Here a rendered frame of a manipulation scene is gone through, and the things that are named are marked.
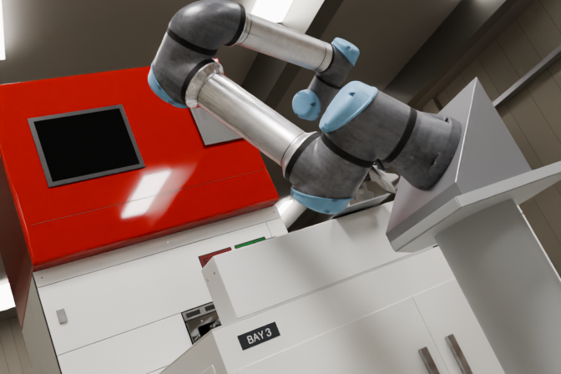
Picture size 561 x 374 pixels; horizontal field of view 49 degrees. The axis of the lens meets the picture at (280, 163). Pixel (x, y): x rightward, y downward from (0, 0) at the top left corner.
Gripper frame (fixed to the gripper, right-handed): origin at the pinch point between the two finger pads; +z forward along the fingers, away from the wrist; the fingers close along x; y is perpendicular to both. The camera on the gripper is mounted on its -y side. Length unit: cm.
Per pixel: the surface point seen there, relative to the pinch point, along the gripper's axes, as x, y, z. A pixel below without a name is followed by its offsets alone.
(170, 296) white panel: 58, -40, -6
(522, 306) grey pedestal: -44, -17, 34
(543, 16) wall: 270, 574, -227
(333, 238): -4.9, -19.7, 4.9
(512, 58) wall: 338, 577, -215
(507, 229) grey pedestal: -46, -13, 21
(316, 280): -4.9, -28.4, 12.8
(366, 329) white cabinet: -5.2, -22.2, 26.2
